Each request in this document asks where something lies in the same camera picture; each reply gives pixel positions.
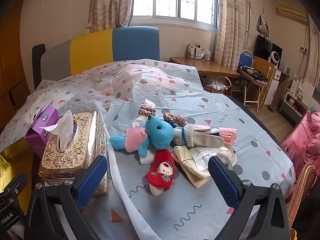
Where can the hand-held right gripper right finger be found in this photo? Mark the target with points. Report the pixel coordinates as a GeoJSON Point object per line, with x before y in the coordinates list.
{"type": "Point", "coordinates": [223, 182]}

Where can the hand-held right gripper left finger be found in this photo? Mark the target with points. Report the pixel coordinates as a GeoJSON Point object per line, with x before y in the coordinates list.
{"type": "Point", "coordinates": [91, 180]}

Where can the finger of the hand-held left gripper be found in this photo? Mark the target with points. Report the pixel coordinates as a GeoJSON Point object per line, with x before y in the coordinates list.
{"type": "Point", "coordinates": [17, 182]}

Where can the gold metal tin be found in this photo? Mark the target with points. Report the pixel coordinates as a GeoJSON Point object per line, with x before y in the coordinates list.
{"type": "Point", "coordinates": [13, 160]}

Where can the white printed plastic packet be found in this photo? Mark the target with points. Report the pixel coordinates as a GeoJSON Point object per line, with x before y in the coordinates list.
{"type": "Point", "coordinates": [207, 155]}

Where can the cream socks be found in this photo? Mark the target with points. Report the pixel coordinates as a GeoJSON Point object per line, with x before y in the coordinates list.
{"type": "Point", "coordinates": [190, 172]}

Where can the pink fluffy towel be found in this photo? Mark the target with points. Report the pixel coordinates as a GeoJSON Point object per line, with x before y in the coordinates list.
{"type": "Point", "coordinates": [228, 136]}

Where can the white sock with blue stripe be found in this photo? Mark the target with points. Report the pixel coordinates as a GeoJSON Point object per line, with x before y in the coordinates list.
{"type": "Point", "coordinates": [197, 136]}

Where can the white foam block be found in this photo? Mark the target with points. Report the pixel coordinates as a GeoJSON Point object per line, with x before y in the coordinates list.
{"type": "Point", "coordinates": [147, 160]}

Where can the red doll sock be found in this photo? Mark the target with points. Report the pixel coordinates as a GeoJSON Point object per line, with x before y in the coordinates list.
{"type": "Point", "coordinates": [162, 170]}

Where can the brown satin scrunchie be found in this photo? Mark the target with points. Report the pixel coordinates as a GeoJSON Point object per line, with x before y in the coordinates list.
{"type": "Point", "coordinates": [175, 118]}

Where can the blue elephant plush toy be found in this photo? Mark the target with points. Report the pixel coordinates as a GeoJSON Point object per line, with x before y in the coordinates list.
{"type": "Point", "coordinates": [156, 132]}

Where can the pink satin scrunchie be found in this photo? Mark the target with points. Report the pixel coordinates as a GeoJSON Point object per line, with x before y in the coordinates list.
{"type": "Point", "coordinates": [147, 110]}

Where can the gold embossed tissue box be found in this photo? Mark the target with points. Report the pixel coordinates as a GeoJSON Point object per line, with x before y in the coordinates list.
{"type": "Point", "coordinates": [80, 140]}

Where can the purple carton box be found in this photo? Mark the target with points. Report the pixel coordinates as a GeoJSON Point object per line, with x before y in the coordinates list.
{"type": "Point", "coordinates": [41, 127]}

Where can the carved wooden chair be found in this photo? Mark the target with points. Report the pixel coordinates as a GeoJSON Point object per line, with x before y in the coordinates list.
{"type": "Point", "coordinates": [302, 185]}

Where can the pink bedding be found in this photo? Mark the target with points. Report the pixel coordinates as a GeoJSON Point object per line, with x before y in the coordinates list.
{"type": "Point", "coordinates": [303, 140]}

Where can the white bag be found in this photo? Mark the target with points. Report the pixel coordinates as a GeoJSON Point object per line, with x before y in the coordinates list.
{"type": "Point", "coordinates": [217, 83]}

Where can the patterned plastic tablecloth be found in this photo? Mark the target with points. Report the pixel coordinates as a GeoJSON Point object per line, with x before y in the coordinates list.
{"type": "Point", "coordinates": [175, 92]}

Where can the low shelf unit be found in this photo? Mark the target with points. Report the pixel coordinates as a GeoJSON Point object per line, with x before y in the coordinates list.
{"type": "Point", "coordinates": [292, 105]}

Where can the wooden desk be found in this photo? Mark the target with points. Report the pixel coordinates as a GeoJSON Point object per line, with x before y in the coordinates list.
{"type": "Point", "coordinates": [200, 66]}

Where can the wooden wardrobe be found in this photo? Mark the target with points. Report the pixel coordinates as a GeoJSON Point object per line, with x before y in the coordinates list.
{"type": "Point", "coordinates": [11, 62]}

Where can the black upright bolster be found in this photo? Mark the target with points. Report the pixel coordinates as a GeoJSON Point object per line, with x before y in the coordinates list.
{"type": "Point", "coordinates": [38, 62]}

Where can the blue folding chair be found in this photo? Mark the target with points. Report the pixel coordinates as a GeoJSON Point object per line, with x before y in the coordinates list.
{"type": "Point", "coordinates": [243, 58]}

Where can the small boxes on desk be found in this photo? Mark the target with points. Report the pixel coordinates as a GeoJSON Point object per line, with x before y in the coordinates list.
{"type": "Point", "coordinates": [198, 52]}

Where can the white round fan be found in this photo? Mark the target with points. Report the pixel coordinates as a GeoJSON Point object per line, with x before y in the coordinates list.
{"type": "Point", "coordinates": [274, 58]}

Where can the black television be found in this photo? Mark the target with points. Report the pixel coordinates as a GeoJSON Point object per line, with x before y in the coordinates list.
{"type": "Point", "coordinates": [265, 47]}

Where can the beige patterned curtain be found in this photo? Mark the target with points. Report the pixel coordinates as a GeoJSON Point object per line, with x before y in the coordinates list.
{"type": "Point", "coordinates": [228, 22]}

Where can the metal coat stand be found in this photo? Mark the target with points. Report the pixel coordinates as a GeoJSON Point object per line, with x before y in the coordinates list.
{"type": "Point", "coordinates": [250, 17]}

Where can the beige starfish curtain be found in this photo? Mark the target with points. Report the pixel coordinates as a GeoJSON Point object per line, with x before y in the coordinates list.
{"type": "Point", "coordinates": [110, 5]}

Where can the wall air conditioner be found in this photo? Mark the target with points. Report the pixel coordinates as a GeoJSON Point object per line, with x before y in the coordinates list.
{"type": "Point", "coordinates": [291, 11]}

